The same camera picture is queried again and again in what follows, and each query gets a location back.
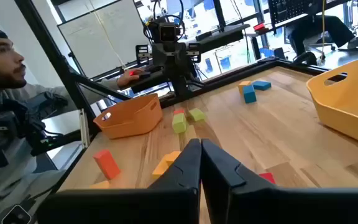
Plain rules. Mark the medium yellow block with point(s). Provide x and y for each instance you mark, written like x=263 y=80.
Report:
x=160 y=170

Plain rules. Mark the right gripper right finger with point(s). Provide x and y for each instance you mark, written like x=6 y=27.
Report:
x=228 y=196

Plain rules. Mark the medium green block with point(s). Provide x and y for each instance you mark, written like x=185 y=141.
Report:
x=196 y=115

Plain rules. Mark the large red block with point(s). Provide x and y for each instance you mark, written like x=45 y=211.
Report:
x=179 y=111

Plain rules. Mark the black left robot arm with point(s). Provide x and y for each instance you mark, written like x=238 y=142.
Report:
x=182 y=84

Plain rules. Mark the yellow plastic bin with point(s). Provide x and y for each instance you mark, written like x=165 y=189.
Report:
x=346 y=124

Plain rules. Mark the small yellow block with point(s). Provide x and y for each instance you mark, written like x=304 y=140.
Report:
x=240 y=87
x=172 y=156

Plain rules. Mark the person's hand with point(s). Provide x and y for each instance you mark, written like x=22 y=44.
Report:
x=126 y=79

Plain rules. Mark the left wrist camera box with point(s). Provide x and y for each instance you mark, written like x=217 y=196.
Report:
x=167 y=32

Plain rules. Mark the black aluminium table frame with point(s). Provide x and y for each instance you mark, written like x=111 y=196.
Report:
x=238 y=74

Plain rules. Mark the black smartphone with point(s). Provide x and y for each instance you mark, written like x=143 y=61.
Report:
x=16 y=216

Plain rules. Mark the small red object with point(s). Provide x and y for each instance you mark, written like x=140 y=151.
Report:
x=258 y=26

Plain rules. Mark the orange plastic bin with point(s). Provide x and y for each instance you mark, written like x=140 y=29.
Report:
x=135 y=124

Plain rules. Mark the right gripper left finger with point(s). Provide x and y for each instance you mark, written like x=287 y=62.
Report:
x=172 y=193

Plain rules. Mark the large blue block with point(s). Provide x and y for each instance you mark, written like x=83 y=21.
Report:
x=249 y=95

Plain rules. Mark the whiteboard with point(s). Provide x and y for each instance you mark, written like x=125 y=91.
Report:
x=98 y=40

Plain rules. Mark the large green block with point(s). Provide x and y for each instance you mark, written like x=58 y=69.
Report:
x=179 y=124

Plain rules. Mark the medium red block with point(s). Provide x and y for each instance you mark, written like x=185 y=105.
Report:
x=267 y=178

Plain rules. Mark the black diagonal frame strut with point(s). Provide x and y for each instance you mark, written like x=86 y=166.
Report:
x=42 y=37

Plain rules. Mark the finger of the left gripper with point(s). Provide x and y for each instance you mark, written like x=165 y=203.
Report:
x=177 y=63
x=162 y=63

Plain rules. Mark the black pegboard desk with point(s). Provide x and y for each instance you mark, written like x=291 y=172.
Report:
x=287 y=11

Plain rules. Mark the tall pink block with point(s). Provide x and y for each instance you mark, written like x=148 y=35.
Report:
x=107 y=166

